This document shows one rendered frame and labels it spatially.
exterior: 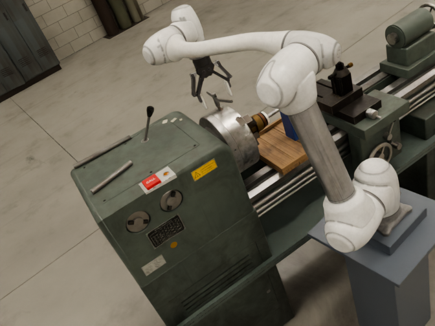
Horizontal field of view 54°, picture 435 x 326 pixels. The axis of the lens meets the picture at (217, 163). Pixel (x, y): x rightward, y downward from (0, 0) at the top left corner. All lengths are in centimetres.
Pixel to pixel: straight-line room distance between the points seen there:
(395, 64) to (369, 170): 108
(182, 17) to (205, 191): 69
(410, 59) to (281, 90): 141
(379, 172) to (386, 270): 37
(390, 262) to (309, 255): 110
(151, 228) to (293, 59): 84
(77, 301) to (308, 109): 240
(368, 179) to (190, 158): 67
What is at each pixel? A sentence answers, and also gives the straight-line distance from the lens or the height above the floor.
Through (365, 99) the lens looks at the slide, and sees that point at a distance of 228.
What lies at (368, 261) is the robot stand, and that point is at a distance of 181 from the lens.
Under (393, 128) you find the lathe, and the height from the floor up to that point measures 79.
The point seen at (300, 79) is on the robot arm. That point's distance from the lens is 131.
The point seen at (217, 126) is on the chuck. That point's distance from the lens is 188.
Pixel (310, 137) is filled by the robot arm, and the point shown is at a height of 136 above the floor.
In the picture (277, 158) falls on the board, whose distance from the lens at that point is 215.
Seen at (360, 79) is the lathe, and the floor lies 87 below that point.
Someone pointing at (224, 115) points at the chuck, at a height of 123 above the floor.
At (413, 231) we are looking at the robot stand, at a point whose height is 75.
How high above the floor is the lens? 218
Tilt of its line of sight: 35 degrees down
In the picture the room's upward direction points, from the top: 22 degrees counter-clockwise
